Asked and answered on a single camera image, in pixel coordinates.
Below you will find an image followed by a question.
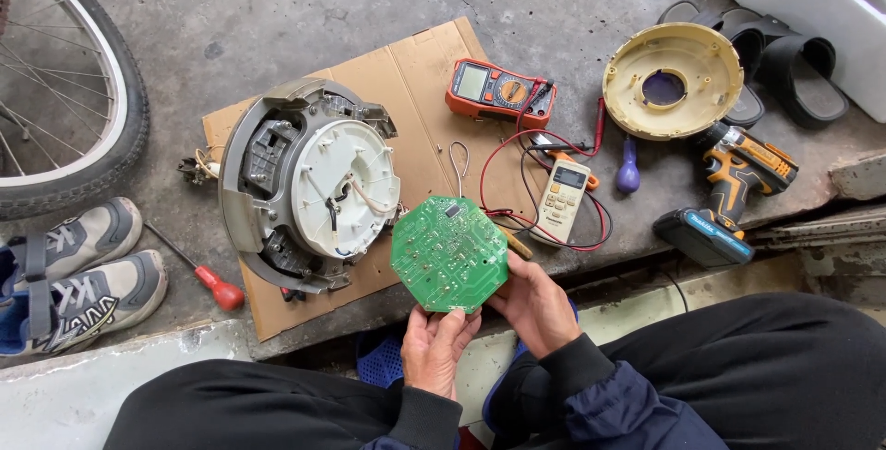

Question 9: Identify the white remote control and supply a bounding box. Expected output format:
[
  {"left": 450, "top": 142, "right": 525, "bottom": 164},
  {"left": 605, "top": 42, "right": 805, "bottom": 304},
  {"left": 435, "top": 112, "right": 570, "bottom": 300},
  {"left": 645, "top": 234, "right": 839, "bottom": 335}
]
[{"left": 529, "top": 158, "right": 592, "bottom": 249}]

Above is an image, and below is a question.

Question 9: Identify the black sandal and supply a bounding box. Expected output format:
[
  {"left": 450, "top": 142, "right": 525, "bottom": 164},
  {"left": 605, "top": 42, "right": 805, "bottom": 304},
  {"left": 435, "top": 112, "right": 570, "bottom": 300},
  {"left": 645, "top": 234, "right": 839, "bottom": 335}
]
[
  {"left": 716, "top": 8, "right": 798, "bottom": 130},
  {"left": 655, "top": 0, "right": 725, "bottom": 30},
  {"left": 756, "top": 35, "right": 851, "bottom": 130}
]

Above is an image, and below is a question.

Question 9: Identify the person's right leg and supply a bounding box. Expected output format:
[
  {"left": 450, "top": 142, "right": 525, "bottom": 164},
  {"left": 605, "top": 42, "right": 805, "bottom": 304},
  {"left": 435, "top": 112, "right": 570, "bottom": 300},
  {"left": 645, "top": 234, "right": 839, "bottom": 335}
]
[{"left": 485, "top": 291, "right": 886, "bottom": 450}]

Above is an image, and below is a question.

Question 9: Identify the person's left leg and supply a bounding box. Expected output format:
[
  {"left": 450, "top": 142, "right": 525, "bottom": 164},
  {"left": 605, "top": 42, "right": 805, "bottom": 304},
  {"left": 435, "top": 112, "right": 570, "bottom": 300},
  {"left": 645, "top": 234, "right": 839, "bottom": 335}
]
[{"left": 102, "top": 358, "right": 419, "bottom": 450}]

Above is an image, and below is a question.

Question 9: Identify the red multimeter probe lead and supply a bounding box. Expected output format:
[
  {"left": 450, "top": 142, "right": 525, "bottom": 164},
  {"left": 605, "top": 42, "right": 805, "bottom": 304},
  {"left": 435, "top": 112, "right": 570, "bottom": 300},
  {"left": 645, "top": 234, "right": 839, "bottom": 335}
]
[{"left": 479, "top": 78, "right": 611, "bottom": 253}]

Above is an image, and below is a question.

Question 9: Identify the black multimeter probe lead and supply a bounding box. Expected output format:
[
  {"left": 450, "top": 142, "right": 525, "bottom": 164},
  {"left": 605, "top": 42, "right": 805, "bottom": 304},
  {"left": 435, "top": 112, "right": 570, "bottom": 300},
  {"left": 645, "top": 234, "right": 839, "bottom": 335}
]
[{"left": 519, "top": 80, "right": 615, "bottom": 252}]

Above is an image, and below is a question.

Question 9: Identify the cream round plastic cover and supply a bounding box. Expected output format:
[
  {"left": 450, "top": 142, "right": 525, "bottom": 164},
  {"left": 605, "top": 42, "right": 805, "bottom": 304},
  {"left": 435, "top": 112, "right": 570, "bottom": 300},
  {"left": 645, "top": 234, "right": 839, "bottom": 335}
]
[{"left": 601, "top": 21, "right": 746, "bottom": 142}]

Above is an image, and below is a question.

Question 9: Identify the red-handled screwdriver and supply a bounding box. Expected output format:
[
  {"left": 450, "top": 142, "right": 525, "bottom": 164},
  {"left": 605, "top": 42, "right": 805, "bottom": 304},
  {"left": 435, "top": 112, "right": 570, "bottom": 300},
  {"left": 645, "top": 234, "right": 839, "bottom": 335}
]
[{"left": 143, "top": 220, "right": 246, "bottom": 312}]

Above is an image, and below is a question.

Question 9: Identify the thin black cable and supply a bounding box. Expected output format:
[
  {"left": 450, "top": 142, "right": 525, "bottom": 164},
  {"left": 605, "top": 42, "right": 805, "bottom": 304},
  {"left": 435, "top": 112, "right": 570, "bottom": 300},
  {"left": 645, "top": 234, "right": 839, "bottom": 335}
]
[{"left": 661, "top": 269, "right": 691, "bottom": 314}]

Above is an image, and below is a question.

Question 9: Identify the appliance power cord connector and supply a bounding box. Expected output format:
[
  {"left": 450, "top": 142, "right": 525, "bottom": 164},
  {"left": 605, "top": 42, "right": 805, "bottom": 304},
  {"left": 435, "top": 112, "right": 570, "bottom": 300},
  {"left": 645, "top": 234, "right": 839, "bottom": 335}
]
[{"left": 176, "top": 144, "right": 227, "bottom": 186}]

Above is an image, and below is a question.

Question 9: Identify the brown cardboard sheet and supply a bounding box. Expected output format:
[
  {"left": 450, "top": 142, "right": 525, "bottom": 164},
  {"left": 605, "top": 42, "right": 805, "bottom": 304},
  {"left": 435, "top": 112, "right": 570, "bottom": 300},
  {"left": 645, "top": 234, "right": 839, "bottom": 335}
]
[{"left": 202, "top": 17, "right": 556, "bottom": 343}]

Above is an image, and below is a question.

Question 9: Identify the green octagonal circuit board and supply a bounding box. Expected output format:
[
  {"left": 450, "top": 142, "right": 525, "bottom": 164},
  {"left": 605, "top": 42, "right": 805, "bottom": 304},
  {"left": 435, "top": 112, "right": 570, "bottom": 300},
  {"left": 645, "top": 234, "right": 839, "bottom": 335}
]
[{"left": 389, "top": 195, "right": 510, "bottom": 314}]

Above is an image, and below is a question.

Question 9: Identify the person's leg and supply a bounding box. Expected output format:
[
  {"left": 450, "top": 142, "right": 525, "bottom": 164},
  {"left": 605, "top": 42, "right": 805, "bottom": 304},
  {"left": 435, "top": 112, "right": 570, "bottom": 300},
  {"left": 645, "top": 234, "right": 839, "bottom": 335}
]
[
  {"left": 485, "top": 291, "right": 886, "bottom": 450},
  {"left": 102, "top": 358, "right": 419, "bottom": 450}
]

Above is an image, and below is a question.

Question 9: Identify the white foam box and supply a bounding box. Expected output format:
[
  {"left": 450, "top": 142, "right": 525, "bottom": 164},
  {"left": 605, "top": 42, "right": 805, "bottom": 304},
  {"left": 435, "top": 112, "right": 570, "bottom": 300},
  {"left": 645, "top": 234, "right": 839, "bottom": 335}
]
[{"left": 703, "top": 0, "right": 886, "bottom": 124}]

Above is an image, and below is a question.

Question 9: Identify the grey blue sneaker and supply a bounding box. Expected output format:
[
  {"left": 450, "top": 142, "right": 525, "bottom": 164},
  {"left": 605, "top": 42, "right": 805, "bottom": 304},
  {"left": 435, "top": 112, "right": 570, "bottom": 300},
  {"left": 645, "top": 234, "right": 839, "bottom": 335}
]
[
  {"left": 0, "top": 197, "right": 144, "bottom": 300},
  {"left": 0, "top": 249, "right": 169, "bottom": 358}
]

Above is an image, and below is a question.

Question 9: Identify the person's right hand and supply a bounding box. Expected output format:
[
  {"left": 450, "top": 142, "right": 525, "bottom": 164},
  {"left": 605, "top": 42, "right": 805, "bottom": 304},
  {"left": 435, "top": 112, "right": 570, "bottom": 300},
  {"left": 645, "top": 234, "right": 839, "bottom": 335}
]
[{"left": 486, "top": 250, "right": 583, "bottom": 361}]

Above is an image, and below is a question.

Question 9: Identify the grey opened round appliance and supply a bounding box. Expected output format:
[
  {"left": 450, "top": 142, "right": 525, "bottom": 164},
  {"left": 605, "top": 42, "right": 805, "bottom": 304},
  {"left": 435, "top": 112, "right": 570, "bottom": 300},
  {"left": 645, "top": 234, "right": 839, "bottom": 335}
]
[{"left": 217, "top": 78, "right": 407, "bottom": 296}]

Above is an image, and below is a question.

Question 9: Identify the grey wire loop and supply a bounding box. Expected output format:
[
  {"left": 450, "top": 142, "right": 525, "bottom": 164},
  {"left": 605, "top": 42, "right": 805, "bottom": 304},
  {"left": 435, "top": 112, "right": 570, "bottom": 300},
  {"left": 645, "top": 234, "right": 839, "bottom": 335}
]
[{"left": 448, "top": 140, "right": 472, "bottom": 199}]

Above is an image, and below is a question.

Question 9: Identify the orange-handled hand tool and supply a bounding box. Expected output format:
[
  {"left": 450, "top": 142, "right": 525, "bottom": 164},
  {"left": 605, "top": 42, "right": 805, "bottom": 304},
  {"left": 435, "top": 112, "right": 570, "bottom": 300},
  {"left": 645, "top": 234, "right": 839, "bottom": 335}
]
[{"left": 533, "top": 133, "right": 601, "bottom": 192}]

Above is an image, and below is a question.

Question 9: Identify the orange black cordless drill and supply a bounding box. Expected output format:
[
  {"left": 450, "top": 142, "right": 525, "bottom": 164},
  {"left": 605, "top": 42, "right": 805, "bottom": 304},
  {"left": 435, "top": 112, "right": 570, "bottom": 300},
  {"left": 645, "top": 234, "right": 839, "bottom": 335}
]
[{"left": 651, "top": 121, "right": 800, "bottom": 270}]

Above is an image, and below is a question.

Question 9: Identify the orange digital multimeter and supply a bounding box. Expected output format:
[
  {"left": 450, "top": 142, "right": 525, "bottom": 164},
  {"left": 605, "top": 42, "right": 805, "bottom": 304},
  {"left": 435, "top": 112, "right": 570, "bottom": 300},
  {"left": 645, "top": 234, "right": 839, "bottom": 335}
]
[{"left": 445, "top": 58, "right": 557, "bottom": 131}]

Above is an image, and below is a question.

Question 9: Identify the blue mesh plastic item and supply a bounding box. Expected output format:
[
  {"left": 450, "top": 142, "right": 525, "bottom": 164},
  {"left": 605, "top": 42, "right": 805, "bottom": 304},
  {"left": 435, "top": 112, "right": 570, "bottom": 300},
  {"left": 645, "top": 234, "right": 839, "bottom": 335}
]
[{"left": 355, "top": 298, "right": 580, "bottom": 450}]

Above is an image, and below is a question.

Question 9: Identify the bicycle wheel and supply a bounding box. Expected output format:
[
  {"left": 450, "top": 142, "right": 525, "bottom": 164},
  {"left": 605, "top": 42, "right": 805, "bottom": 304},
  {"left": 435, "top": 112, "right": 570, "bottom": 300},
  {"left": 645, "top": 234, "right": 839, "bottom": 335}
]
[{"left": 0, "top": 0, "right": 152, "bottom": 222}]

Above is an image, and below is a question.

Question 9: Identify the wooden-handled tool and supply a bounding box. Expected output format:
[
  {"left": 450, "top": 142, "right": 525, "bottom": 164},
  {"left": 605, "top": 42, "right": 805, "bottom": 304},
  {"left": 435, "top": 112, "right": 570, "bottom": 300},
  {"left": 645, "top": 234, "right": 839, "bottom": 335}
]
[{"left": 496, "top": 224, "right": 534, "bottom": 262}]

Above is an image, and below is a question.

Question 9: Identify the person's left hand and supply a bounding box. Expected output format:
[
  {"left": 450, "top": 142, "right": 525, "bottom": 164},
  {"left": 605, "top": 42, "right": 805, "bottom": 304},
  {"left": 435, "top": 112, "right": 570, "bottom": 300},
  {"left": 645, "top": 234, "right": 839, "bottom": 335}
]
[{"left": 401, "top": 305, "right": 483, "bottom": 402}]

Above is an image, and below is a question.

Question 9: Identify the purple-handled screwdriver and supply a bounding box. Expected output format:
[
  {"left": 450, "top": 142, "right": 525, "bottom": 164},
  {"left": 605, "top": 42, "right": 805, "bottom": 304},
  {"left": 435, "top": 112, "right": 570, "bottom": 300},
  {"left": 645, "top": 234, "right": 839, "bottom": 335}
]
[{"left": 616, "top": 134, "right": 642, "bottom": 195}]

